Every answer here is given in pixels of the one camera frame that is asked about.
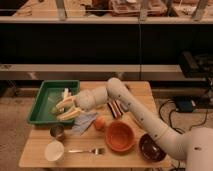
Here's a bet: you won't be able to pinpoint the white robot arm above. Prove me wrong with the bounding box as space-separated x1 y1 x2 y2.
58 77 213 171

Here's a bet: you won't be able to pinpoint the white plastic utensil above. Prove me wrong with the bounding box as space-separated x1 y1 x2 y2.
62 88 71 99

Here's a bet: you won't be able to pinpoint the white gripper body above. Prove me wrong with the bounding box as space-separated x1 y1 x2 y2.
75 90 96 110

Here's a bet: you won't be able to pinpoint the dark red bowl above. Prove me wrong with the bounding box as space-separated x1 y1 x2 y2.
139 134 166 162

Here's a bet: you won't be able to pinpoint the small metal cup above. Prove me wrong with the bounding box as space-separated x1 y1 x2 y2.
50 124 65 141

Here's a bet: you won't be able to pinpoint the yellow toy corn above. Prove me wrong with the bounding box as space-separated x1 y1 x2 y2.
130 114 143 129

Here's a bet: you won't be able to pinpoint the orange toy fruit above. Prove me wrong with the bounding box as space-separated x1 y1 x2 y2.
94 116 105 131

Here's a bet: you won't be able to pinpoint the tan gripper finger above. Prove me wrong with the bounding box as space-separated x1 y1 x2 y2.
57 108 83 121
56 96 75 109

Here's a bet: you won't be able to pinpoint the white plastic cup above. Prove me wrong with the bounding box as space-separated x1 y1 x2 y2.
44 141 64 162

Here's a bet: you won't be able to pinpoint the blue grey cloth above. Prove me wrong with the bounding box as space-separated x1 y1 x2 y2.
71 113 97 135

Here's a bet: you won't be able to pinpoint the silver metal fork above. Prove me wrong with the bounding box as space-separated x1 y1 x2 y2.
68 148 105 155

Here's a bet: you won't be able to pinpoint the green plastic tray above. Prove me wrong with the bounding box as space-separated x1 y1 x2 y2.
27 80 80 125

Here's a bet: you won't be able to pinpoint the green toy pepper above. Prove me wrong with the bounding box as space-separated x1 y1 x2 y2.
51 106 62 115

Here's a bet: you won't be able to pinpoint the orange plastic bowl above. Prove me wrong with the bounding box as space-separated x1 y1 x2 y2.
105 121 135 153

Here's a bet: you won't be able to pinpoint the blue sponge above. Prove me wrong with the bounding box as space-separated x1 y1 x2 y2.
120 102 129 112

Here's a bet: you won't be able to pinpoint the black cables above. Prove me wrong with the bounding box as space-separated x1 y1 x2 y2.
158 98 213 171

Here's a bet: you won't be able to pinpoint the striped dark block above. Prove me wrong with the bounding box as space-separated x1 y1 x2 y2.
107 100 123 119

